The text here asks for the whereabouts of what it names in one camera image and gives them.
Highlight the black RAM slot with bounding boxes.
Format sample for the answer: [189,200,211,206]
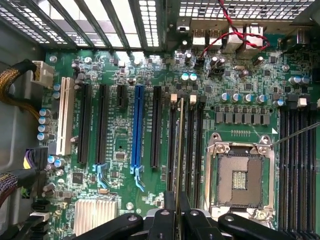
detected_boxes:
[309,98,320,236]
[186,94,198,208]
[287,94,300,233]
[297,97,310,235]
[178,94,188,201]
[166,94,178,193]
[278,102,289,232]
[196,95,207,208]

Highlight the metal framed CPU socket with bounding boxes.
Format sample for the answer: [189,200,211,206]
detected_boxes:
[204,131,276,213]

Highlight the metal socket cover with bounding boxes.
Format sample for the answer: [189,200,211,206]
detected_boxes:
[206,204,276,225]

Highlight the silver finned heatsink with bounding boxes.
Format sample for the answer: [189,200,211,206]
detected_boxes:
[73,198,119,230]

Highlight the green Dell motherboard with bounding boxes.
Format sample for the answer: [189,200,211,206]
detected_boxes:
[41,47,320,240]

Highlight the long black expansion slot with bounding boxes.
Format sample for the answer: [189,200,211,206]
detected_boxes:
[76,83,92,165]
[92,83,111,189]
[149,85,163,169]

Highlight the blue expansion slot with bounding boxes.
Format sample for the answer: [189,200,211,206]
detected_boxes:
[129,84,146,193]

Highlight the thin metal locking lever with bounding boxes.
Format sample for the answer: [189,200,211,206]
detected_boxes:
[271,121,320,148]

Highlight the short black expansion slot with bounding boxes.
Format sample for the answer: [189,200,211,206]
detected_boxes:
[115,84,129,109]

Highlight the white expansion slot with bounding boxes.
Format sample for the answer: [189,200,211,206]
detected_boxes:
[55,76,76,157]

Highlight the open metal PC case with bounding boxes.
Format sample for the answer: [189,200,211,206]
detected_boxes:
[0,0,320,240]

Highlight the flat black SATA wire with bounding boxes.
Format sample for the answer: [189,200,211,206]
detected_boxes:
[0,211,52,240]

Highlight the braided power wire bundle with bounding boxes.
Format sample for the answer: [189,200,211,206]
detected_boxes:
[0,146,49,203]

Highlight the yellow black braided power wire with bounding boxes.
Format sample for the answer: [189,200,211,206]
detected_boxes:
[0,59,55,118]

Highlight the red black twisted wire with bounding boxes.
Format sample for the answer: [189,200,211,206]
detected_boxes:
[199,0,271,60]

